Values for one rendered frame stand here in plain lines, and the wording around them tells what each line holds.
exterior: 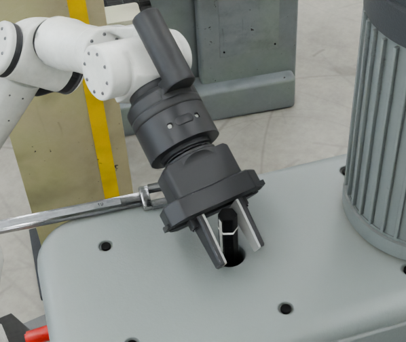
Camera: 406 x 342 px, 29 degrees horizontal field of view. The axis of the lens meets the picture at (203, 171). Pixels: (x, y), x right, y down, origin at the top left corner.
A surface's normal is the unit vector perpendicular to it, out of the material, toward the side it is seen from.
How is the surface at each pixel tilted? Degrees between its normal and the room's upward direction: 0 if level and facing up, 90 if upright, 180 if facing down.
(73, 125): 90
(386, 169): 90
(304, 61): 0
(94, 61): 76
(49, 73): 92
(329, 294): 0
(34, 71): 95
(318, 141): 0
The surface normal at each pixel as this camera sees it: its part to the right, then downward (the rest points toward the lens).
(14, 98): 0.38, 0.71
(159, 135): -0.44, 0.01
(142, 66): 0.44, -0.42
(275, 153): -0.05, -0.73
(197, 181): 0.21, -0.33
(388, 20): -0.86, 0.38
